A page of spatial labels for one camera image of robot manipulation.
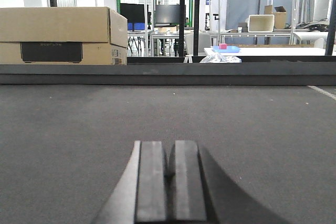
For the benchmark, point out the black vertical post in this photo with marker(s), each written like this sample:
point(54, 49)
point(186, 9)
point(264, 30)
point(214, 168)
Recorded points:
point(196, 27)

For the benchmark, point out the black foam table border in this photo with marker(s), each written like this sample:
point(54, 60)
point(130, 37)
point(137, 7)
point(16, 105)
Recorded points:
point(177, 74)

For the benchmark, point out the small open cardboard box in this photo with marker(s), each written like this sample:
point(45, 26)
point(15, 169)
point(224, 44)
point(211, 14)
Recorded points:
point(279, 13)

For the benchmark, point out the pink cube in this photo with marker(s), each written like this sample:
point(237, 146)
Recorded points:
point(223, 46)

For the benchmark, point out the large cardboard box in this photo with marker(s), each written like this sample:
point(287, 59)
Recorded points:
point(63, 36)

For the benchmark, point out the crumpled clear plastic bag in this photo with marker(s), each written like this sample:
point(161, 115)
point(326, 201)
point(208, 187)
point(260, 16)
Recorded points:
point(219, 58)

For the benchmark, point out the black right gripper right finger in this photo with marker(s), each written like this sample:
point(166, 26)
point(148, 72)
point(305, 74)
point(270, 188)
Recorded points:
point(202, 192)

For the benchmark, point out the blue shallow tray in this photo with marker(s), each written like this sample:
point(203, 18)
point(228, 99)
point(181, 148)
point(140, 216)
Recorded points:
point(229, 49)

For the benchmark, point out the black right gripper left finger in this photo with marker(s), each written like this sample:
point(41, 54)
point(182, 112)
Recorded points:
point(140, 194)

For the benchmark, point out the white table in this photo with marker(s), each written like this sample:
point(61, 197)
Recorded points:
point(278, 52)

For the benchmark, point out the black monitor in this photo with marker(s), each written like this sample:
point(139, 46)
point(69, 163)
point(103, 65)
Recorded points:
point(134, 13)
point(167, 14)

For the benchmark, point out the white plastic tub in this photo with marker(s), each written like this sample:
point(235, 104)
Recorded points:
point(261, 23)

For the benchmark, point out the black monitor right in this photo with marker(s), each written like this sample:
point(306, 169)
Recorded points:
point(167, 14)

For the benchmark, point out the black monitor left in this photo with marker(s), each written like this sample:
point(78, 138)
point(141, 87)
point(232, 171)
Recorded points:
point(134, 13)

